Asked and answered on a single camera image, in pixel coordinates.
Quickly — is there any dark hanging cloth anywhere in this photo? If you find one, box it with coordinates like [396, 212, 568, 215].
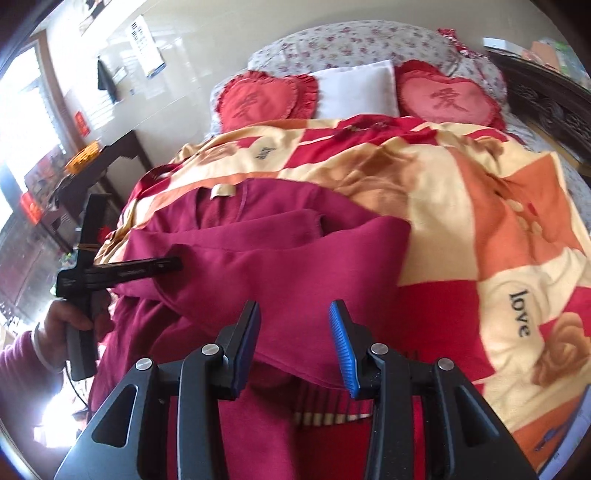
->
[96, 58, 119, 105]

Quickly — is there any floral bedding pillow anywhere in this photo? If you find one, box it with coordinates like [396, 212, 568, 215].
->
[210, 21, 509, 139]

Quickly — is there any red heart pillow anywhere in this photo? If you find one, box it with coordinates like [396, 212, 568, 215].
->
[394, 60, 506, 130]
[217, 70, 320, 134]

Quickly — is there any orange item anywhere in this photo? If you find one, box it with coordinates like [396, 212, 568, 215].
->
[65, 141, 101, 175]

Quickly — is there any dark wooden headboard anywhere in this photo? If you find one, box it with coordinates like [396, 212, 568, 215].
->
[485, 46, 591, 169]

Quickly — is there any dark wooden table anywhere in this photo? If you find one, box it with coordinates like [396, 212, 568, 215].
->
[44, 129, 153, 257]

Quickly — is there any person's left hand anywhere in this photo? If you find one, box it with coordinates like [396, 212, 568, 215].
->
[39, 298, 114, 370]

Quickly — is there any person's left forearm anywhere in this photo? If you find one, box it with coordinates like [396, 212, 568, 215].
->
[0, 330, 65, 421]

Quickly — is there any printed red orange blanket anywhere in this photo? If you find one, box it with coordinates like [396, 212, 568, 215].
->
[95, 115, 591, 480]

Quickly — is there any red ruffled cushion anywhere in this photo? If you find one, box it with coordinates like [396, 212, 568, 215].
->
[436, 28, 490, 61]

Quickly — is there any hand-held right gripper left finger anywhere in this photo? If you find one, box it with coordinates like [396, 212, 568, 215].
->
[55, 301, 262, 480]

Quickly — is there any black cable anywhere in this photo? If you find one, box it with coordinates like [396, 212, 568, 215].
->
[68, 362, 90, 414]

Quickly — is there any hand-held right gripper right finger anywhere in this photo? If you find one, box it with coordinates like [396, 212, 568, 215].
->
[328, 300, 539, 480]

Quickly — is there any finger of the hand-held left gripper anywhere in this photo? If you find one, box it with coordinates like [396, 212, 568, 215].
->
[93, 257, 184, 289]

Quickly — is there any white bracelet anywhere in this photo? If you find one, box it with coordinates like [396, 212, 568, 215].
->
[33, 323, 62, 372]

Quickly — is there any white pillow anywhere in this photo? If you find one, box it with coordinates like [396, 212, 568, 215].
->
[308, 60, 400, 120]

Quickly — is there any red box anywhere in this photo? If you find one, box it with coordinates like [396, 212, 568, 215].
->
[20, 193, 45, 225]

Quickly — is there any wall calendar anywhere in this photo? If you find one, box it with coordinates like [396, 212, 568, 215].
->
[126, 16, 166, 78]

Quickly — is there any maroon fleece garment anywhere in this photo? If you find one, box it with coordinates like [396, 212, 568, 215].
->
[88, 178, 411, 480]

